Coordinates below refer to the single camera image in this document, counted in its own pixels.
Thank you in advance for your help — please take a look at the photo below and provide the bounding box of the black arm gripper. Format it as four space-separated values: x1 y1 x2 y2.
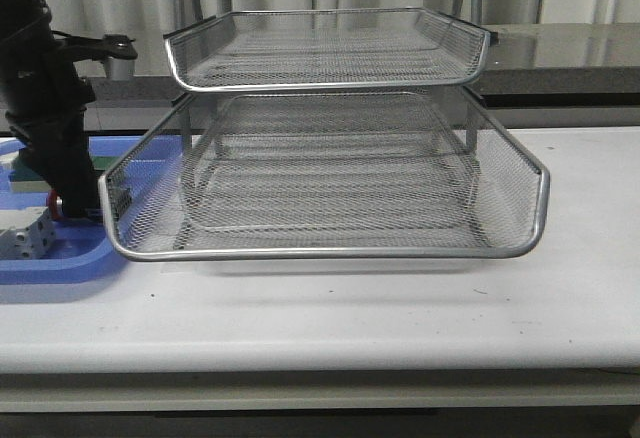
1 22 111 219

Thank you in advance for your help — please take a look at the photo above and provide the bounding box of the red emergency stop button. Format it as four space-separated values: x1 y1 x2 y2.
46 185 133 223

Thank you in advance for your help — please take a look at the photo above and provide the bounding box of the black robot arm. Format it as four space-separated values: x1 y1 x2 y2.
1 0 138 148

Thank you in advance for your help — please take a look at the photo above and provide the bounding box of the white terminal block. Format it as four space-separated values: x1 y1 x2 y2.
1 207 56 260

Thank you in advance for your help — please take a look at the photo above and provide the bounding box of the blue plastic tray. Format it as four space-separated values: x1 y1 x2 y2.
0 136 184 285

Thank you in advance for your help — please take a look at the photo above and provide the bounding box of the grey stone counter ledge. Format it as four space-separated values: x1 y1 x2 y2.
77 23 639 135

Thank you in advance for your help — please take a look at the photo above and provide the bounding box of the green and beige switch block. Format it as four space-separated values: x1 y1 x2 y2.
8 155 116 193

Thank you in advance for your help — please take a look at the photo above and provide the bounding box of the grey metal rack frame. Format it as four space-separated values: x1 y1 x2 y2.
172 0 485 251

